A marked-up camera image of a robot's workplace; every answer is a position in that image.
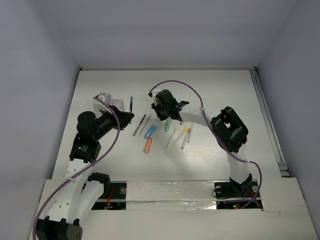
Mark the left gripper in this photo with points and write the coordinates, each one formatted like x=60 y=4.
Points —
x=120 y=117

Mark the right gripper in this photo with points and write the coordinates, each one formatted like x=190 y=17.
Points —
x=156 y=106

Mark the green ink pen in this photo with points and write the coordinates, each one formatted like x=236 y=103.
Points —
x=131 y=107

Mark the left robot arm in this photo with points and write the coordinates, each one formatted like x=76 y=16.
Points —
x=74 y=199

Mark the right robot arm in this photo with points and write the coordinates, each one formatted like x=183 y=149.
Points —
x=227 y=127

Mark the green correction tape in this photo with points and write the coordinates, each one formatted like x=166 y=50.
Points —
x=167 y=124

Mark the black pen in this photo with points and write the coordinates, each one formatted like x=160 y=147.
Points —
x=139 y=125

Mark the light green pen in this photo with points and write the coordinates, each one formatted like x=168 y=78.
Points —
x=144 y=125

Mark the yellow-green highlighter pen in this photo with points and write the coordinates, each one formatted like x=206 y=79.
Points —
x=171 y=138

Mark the blue correction tape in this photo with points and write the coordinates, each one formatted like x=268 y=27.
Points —
x=150 y=131

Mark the yellow tipped marker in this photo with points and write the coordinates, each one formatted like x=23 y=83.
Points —
x=180 y=136

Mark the orange banded white marker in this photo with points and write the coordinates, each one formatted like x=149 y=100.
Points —
x=190 y=131

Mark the pink tipped white marker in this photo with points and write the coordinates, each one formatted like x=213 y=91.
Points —
x=185 y=140

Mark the white divided container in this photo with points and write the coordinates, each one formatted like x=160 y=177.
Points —
x=99 y=107

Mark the orange correction tape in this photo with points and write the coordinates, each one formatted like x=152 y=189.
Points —
x=148 y=145

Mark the white foam front board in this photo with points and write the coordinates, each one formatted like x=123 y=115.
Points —
x=284 y=216

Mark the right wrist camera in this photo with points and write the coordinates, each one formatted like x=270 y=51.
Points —
x=152 y=94

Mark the aluminium side rail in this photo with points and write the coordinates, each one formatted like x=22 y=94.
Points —
x=282 y=166

